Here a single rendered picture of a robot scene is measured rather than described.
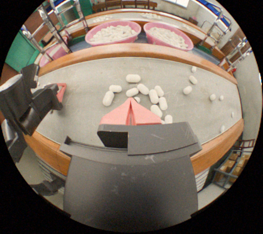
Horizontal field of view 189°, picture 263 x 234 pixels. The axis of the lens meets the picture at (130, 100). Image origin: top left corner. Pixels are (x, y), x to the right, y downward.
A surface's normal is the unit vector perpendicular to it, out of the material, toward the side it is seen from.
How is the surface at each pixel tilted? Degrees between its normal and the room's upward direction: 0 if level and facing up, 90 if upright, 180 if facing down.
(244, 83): 90
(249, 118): 90
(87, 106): 0
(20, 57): 90
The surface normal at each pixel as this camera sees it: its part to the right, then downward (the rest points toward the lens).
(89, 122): 0.00, -0.25
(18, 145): 0.90, 0.42
